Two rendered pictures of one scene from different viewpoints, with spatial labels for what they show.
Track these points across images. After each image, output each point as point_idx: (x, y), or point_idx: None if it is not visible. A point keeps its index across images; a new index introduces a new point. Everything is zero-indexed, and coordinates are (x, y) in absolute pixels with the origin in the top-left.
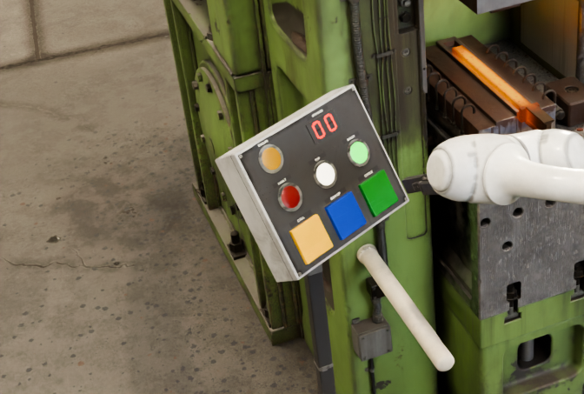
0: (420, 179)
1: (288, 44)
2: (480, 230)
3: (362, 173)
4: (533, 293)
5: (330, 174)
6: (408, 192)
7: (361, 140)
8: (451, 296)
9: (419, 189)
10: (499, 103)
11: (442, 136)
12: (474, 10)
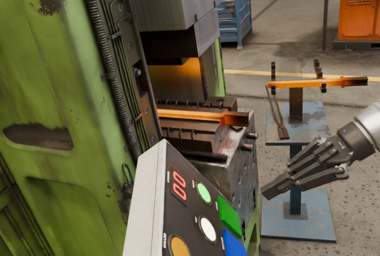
0: (284, 181)
1: (39, 151)
2: (232, 203)
3: (215, 208)
4: (247, 221)
5: (210, 226)
6: (270, 199)
7: (198, 181)
8: None
9: (289, 189)
10: (199, 122)
11: None
12: (194, 56)
